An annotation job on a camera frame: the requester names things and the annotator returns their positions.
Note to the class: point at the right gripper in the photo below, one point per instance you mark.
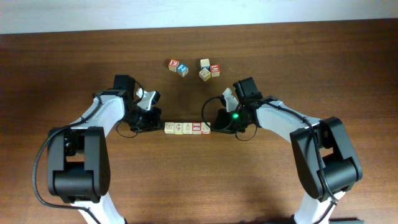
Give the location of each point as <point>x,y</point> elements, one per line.
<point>222,123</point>

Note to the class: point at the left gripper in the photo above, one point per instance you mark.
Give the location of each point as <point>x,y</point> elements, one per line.
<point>155,123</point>

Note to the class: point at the red number 1 block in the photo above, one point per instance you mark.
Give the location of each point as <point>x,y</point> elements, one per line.
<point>196,128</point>

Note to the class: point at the blue number 2 block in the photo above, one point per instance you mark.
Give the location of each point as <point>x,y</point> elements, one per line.
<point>182,70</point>

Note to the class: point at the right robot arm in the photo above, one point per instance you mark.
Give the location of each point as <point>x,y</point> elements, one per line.
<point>325,159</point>

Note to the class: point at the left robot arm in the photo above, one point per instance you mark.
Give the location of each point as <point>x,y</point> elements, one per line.
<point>78,169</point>

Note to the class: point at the red letter U block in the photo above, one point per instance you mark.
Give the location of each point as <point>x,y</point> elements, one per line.
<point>215,70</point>

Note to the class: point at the cream picture block middle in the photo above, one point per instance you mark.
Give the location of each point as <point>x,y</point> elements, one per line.
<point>204,74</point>

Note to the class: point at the cream picture block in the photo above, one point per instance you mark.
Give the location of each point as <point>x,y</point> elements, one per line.
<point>205,63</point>
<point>204,74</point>

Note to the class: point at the red number 3 block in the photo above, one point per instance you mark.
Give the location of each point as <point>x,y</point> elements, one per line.
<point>173,65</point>

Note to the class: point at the cream picture block top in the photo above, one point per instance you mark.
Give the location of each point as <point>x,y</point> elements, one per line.
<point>205,63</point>

